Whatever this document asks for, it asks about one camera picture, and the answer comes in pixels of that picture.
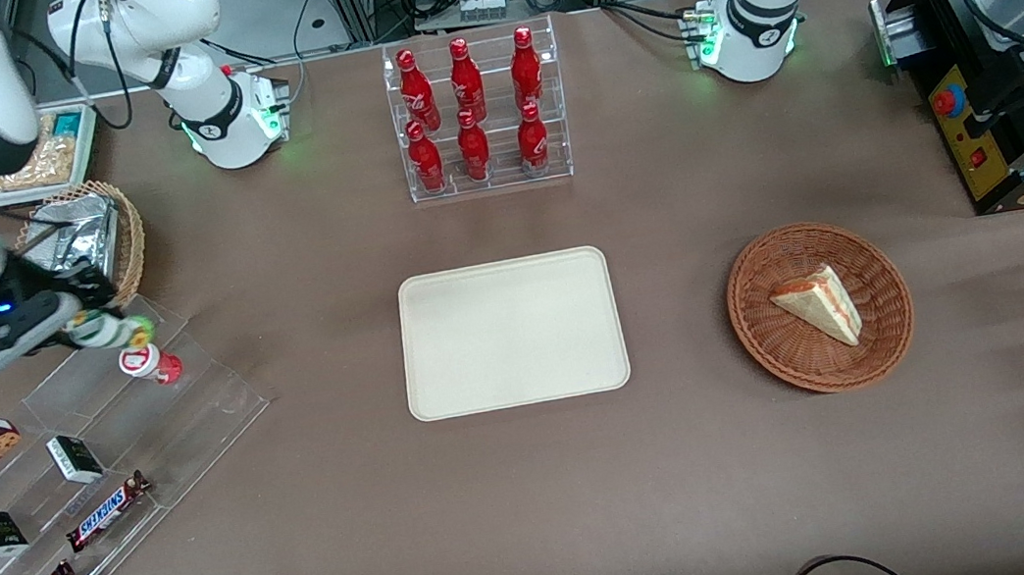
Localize brown round wicker basket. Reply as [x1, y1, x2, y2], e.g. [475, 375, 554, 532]
[718, 210, 924, 407]

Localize clear acrylic bottle rack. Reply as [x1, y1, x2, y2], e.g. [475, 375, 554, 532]
[378, 13, 577, 207]

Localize red gum bottle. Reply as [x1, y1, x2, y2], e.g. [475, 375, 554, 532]
[116, 336, 186, 392]

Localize light oval wicker basket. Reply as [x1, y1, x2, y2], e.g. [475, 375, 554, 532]
[5, 175, 155, 323]

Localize silver foil container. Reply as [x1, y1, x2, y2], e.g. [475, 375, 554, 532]
[15, 190, 127, 293]

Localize large rice cracker bag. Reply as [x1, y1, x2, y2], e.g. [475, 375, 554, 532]
[0, 110, 80, 193]

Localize green gum bottle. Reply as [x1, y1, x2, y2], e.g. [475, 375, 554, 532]
[61, 302, 158, 359]

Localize triangular wrapped sandwich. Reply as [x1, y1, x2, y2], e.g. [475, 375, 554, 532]
[765, 259, 867, 357]

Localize beige plastic tray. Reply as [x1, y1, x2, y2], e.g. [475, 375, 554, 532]
[390, 242, 635, 426]

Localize white power strip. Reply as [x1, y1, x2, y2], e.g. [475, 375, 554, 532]
[455, 0, 510, 27]

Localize clear acrylic stepped display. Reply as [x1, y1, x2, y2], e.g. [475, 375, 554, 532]
[0, 280, 294, 575]

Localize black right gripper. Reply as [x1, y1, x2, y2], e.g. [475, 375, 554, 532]
[0, 242, 128, 332]

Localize white rectangular snack bin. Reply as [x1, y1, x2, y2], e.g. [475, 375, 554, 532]
[0, 101, 108, 210]

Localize red cola bottle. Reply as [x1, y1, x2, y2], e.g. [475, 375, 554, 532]
[506, 24, 547, 113]
[444, 35, 489, 126]
[453, 107, 494, 184]
[513, 100, 553, 176]
[404, 118, 448, 195]
[395, 46, 443, 135]

